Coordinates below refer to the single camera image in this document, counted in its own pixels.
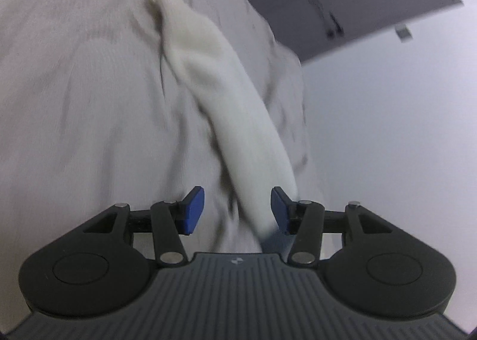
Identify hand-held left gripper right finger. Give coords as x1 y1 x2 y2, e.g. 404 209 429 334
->
271 186 394 265

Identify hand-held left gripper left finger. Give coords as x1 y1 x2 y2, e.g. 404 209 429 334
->
83 186 205 266

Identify white fleece garment blue cuffs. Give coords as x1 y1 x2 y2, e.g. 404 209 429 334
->
147 0 299 253

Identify grey bed sheet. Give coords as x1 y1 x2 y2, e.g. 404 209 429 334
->
0 0 317 326

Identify black door handle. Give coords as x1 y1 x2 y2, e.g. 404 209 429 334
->
324 14 345 38

